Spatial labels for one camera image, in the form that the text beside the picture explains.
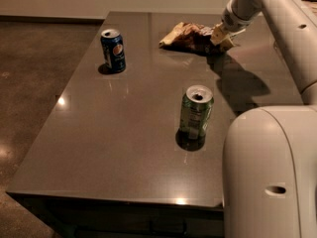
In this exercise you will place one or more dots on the blue pepsi can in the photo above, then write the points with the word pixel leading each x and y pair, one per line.
pixel 113 50

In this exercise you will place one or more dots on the green soda can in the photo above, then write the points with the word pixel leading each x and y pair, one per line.
pixel 196 107

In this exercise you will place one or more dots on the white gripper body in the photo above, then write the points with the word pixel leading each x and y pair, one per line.
pixel 233 21

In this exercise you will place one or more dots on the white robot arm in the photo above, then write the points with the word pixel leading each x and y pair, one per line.
pixel 270 153

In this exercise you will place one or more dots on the brown chip bag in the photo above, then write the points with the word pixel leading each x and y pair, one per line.
pixel 191 38

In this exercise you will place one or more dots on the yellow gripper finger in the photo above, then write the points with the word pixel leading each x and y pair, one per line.
pixel 219 33
pixel 226 44

